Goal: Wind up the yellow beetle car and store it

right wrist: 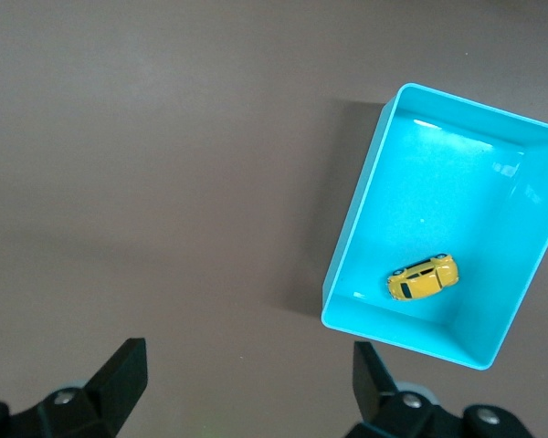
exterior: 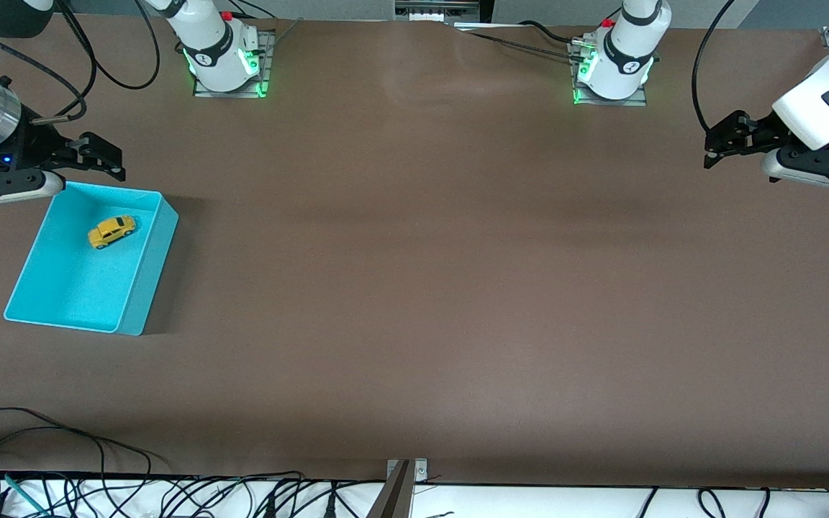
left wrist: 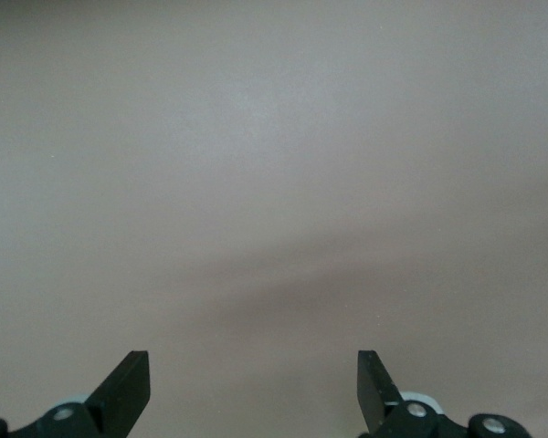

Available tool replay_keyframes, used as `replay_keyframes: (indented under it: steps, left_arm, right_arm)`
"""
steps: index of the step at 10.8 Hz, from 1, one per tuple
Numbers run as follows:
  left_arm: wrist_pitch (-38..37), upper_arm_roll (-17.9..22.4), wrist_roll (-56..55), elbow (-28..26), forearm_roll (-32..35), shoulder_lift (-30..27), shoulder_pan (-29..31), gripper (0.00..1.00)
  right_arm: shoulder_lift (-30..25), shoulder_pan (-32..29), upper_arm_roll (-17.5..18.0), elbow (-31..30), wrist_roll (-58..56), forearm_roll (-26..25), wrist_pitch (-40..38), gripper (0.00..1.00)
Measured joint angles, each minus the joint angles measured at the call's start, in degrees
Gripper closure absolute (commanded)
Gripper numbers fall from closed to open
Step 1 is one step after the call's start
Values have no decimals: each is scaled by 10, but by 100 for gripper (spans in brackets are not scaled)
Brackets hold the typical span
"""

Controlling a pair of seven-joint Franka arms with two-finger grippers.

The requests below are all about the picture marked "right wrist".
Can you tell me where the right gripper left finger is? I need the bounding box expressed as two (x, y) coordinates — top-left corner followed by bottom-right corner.
(0, 337), (148, 438)

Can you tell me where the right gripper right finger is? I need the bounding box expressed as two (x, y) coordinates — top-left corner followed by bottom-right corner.
(344, 340), (536, 438)

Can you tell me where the yellow toy beetle car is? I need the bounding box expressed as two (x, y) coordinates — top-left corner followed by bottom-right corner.
(385, 252), (460, 303)

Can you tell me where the teal plastic bin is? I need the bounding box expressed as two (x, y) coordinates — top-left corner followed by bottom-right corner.
(320, 81), (548, 371)

